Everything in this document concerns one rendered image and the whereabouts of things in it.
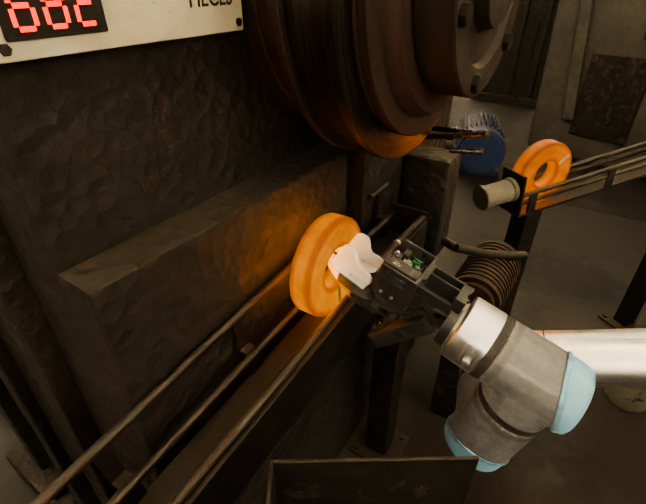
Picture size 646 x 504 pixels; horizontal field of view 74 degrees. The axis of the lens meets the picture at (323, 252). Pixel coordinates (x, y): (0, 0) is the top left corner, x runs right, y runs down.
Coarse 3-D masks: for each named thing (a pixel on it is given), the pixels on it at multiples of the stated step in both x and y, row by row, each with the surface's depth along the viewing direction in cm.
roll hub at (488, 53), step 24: (432, 0) 43; (456, 0) 42; (480, 0) 48; (504, 0) 52; (432, 24) 45; (456, 24) 44; (480, 24) 51; (504, 24) 60; (432, 48) 47; (456, 48) 46; (480, 48) 56; (432, 72) 50; (456, 72) 48; (480, 72) 56
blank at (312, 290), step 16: (320, 224) 60; (336, 224) 60; (352, 224) 64; (304, 240) 59; (320, 240) 58; (336, 240) 61; (304, 256) 58; (320, 256) 58; (304, 272) 58; (320, 272) 60; (304, 288) 58; (320, 288) 61; (336, 288) 66; (304, 304) 60; (320, 304) 63; (336, 304) 67
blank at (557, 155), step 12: (540, 144) 100; (552, 144) 99; (564, 144) 101; (528, 156) 100; (540, 156) 100; (552, 156) 101; (564, 156) 103; (516, 168) 102; (528, 168) 100; (552, 168) 105; (564, 168) 105; (528, 180) 102; (540, 180) 107; (552, 180) 106
